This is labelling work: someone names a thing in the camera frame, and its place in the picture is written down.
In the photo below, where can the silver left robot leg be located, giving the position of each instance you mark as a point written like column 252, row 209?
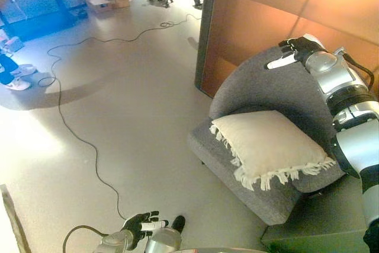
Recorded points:
column 164, row 239

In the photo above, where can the dark metal shelf rack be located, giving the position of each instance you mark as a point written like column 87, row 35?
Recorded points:
column 35, row 4

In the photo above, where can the black left robot foot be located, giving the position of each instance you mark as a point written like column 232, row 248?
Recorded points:
column 178, row 223

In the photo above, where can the cream fringed pillow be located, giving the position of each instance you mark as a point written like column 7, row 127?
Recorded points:
column 272, row 140

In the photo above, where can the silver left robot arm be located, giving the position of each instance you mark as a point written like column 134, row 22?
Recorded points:
column 114, row 241

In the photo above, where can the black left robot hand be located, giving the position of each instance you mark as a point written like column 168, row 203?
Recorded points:
column 137, row 225

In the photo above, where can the orange panel partition grey frame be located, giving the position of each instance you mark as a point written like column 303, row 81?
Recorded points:
column 251, row 13

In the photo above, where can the small cardboard box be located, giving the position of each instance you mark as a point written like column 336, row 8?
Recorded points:
column 14, row 44

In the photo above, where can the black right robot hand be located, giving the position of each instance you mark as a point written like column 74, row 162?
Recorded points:
column 305, row 47

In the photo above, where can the beige fabric edge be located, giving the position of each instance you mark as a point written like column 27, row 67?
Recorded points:
column 13, row 223

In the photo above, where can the grey fabric armchair sofa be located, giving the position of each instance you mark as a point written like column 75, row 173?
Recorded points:
column 266, row 87

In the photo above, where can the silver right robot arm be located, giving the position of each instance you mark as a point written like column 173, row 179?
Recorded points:
column 352, row 143

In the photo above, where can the flat cardboard sheet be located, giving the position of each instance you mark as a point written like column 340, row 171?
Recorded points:
column 99, row 2

